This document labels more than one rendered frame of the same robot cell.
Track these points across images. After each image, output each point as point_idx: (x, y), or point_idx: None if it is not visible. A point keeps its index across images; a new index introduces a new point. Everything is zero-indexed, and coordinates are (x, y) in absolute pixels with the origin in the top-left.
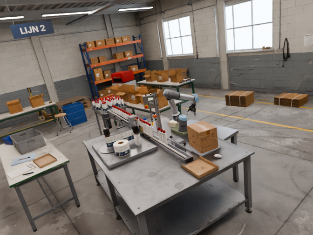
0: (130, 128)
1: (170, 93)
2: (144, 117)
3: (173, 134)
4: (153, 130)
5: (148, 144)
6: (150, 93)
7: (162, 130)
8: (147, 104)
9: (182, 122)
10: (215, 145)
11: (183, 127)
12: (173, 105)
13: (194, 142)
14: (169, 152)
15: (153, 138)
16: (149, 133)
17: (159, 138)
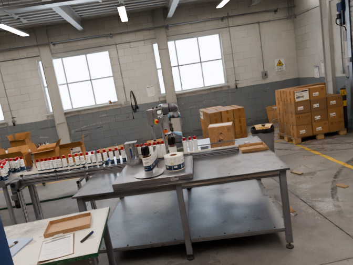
0: (127, 160)
1: (172, 104)
2: (107, 158)
3: None
4: None
5: None
6: (156, 106)
7: (193, 136)
8: (156, 118)
9: (181, 138)
10: (234, 139)
11: (182, 143)
12: (168, 121)
13: (222, 140)
14: (210, 154)
15: None
16: (164, 152)
17: (186, 150)
